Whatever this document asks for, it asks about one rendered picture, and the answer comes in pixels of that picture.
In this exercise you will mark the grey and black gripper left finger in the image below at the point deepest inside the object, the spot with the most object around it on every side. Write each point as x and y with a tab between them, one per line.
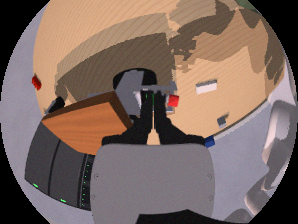
138	133

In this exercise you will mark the red toy building brick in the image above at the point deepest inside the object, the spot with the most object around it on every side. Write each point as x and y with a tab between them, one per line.
36	82

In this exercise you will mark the wooden dolly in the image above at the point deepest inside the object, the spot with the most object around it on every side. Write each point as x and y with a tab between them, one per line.
83	124

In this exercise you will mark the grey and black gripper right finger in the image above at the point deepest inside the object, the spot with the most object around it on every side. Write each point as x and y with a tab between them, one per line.
164	128

